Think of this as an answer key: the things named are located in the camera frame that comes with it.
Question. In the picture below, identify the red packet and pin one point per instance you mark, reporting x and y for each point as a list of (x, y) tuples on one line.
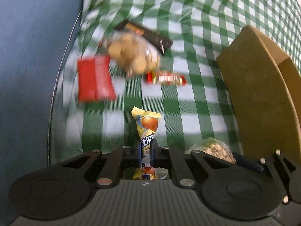
[(94, 79)]

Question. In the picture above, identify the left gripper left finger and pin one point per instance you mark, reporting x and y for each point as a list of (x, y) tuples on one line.
[(110, 167)]

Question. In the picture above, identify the green white checkered cloth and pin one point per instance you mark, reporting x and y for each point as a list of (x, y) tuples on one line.
[(200, 30)]

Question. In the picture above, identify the red peanut bar wrapper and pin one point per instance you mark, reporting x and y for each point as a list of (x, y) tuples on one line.
[(164, 78)]

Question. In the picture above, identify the yellow cartoon snack packet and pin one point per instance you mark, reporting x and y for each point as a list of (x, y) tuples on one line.
[(147, 125)]

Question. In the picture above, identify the dark chocolate bar wrapper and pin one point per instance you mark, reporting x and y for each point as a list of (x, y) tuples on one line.
[(160, 42)]

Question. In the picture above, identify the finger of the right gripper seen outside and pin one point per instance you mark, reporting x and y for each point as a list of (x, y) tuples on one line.
[(247, 163)]

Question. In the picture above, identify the blue sofa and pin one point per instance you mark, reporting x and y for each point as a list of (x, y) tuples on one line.
[(36, 35)]

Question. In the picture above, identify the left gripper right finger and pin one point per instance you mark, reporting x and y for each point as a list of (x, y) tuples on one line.
[(172, 160)]

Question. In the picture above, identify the clear bag seed crackers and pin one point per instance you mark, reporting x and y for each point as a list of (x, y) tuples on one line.
[(214, 147)]

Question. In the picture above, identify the clear bag round biscuits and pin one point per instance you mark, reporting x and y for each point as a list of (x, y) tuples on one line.
[(133, 54)]

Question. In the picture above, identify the brown cardboard box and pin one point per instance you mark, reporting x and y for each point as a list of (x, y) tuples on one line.
[(264, 87)]

